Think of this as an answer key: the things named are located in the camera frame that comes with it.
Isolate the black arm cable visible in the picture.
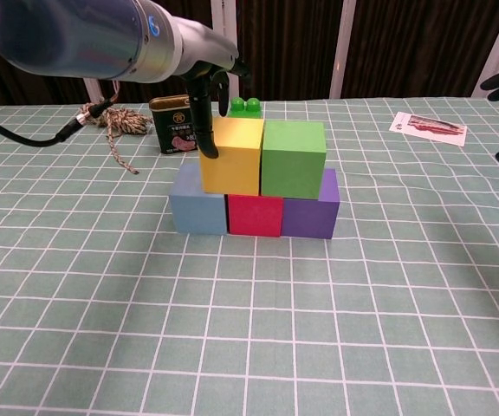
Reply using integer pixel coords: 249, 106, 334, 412
0, 80, 120, 147

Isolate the green checked tablecloth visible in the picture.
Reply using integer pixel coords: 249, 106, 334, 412
0, 97, 499, 416

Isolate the light blue foam cube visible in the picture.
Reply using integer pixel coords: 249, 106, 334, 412
168, 163, 229, 236

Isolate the pink foam cube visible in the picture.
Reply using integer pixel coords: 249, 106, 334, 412
226, 193, 284, 238

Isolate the purple foam cube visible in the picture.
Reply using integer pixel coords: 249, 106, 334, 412
280, 168, 340, 241

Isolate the white picture card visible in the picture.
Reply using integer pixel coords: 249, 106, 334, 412
388, 111, 468, 147

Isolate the yellow foam cube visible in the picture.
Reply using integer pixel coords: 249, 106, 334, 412
198, 116, 264, 196

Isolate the green foam cube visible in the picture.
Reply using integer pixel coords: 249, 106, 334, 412
260, 120, 327, 201

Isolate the green toy building brick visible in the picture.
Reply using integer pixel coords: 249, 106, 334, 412
227, 96, 263, 119

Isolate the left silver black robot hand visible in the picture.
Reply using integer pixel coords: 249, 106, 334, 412
173, 8, 253, 159

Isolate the dark green luncheon meat can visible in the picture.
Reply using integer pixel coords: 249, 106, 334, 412
148, 93, 202, 155

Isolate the braided rope bundle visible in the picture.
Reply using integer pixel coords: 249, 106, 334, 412
79, 97, 154, 175

